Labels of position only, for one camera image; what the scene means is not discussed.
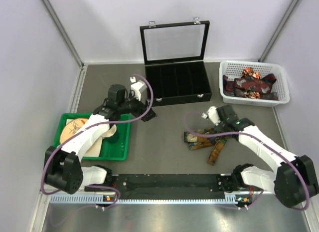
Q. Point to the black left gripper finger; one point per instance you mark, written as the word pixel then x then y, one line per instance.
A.
pixel 146 117
pixel 151 113

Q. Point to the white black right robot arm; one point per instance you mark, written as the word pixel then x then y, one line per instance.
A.
pixel 282 163

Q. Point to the orange blue leaf-pattern tie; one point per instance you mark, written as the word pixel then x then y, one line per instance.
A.
pixel 197 142

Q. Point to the cream ceramic cup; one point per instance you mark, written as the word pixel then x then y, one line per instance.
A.
pixel 110 132

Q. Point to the black glass-lid storage case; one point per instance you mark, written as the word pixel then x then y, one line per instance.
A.
pixel 174 61

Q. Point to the aluminium frame rail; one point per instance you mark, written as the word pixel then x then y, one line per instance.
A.
pixel 49 189

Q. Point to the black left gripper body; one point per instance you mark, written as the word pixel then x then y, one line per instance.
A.
pixel 134 107

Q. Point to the round beige painted plate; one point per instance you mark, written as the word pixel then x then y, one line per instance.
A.
pixel 71 128

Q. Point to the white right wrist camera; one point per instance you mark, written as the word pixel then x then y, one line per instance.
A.
pixel 212 115

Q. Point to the white perforated plastic basket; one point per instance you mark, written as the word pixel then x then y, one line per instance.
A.
pixel 233 69

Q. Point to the green plastic tray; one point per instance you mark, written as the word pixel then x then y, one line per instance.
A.
pixel 114 148

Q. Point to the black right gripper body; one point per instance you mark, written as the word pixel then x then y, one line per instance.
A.
pixel 221 126

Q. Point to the dark red patterned tie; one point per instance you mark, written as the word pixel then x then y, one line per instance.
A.
pixel 250 87

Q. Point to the grey slotted cable duct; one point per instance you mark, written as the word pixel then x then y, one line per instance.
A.
pixel 108 198

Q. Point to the red floral rolled tie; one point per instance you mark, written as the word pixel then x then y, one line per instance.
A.
pixel 250 72

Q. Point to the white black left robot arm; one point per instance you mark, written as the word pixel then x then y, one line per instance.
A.
pixel 62 166

